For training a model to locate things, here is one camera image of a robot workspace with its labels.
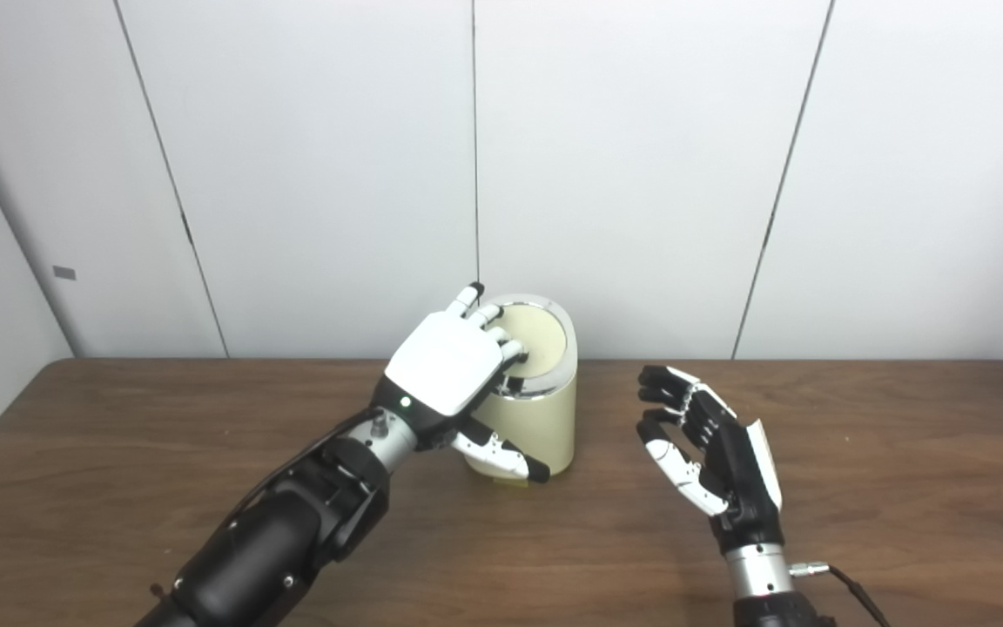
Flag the white and black left hand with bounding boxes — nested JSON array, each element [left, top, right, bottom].
[[369, 282, 551, 484]]

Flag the white and black right hand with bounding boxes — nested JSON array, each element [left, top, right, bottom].
[[636, 365, 785, 556]]

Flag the round cream bin lid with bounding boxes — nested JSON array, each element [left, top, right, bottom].
[[493, 303, 569, 377]]

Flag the cream-colored bin body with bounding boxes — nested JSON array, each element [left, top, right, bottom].
[[465, 293, 578, 480]]

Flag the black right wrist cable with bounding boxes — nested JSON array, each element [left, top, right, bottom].
[[789, 563, 892, 627]]

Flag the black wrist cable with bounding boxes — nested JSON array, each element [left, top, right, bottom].
[[232, 414, 380, 523], [789, 563, 892, 627]]

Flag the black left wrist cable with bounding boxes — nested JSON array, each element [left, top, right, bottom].
[[232, 414, 380, 523]]

